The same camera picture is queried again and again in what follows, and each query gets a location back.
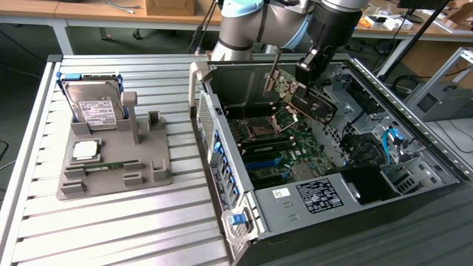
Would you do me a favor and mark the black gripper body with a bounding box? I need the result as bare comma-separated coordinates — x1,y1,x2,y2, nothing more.
307,4,361,49

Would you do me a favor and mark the graphics card with metal bracket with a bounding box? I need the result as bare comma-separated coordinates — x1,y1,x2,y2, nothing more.
263,47,340,125

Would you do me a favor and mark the orange and white box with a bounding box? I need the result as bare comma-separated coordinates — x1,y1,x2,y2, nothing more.
360,15,388,29

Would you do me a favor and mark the wooden desk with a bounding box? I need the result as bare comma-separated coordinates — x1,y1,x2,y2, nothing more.
347,0,473,81
0,0,223,56

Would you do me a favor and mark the grey perforated disk bay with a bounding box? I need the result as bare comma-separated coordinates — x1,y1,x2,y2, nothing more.
312,69,375,135

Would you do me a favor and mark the metal socket cover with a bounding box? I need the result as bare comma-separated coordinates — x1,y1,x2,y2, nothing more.
271,107,300,131

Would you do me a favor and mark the black monitor stand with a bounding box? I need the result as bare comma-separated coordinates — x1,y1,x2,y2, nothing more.
397,0,451,23

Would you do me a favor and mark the black stand pole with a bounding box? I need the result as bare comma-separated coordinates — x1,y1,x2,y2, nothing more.
376,0,455,81

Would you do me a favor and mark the CPU socket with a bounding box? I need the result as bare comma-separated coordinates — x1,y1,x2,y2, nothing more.
247,117,283,140

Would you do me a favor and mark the green motherboard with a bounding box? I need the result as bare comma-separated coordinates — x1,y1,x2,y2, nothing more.
225,104,336,190

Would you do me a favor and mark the black expansion slot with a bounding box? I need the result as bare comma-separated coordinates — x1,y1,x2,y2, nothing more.
241,149,281,158
240,140,296,151

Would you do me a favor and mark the cardboard box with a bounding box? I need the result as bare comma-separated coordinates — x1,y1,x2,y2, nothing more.
445,0,473,31
145,0,196,17

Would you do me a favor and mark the silver chipset heat sink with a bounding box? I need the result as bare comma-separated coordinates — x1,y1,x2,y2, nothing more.
293,163,316,178

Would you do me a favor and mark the blue expansion slot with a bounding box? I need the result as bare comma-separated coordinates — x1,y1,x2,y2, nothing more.
243,158,285,170

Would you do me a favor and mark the grey computer box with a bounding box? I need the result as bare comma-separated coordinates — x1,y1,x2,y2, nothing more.
404,81,473,122

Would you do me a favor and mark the open PC case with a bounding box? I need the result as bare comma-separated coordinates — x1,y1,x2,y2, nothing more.
188,57,467,266

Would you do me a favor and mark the grey power supply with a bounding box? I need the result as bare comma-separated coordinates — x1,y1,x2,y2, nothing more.
253,173,363,242

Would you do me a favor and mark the hard disk in blue caddy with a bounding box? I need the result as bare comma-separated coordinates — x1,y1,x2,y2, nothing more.
55,71,125,131

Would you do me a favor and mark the green RAM stick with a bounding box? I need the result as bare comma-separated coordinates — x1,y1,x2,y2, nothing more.
81,161,127,170

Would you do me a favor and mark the silver CPU chip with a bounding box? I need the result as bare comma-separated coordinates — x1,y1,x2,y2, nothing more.
72,140,100,161

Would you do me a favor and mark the grey parts rack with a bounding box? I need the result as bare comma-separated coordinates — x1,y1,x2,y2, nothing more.
55,91,173,201

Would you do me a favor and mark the black wire bundle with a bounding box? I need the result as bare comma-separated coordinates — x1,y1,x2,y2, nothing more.
340,132,388,168

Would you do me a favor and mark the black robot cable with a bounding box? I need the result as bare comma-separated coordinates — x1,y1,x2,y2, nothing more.
185,0,220,55

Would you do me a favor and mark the light blue wire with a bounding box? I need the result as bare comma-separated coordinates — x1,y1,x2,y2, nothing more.
381,126,407,166

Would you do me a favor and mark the aluminium frame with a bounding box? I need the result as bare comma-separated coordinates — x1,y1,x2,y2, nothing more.
431,46,473,92

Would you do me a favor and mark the grey metal bay bracket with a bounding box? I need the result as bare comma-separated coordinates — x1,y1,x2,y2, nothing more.
380,157,451,196

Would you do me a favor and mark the grey wire on desk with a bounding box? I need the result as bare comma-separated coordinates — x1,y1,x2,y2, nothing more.
104,0,144,14

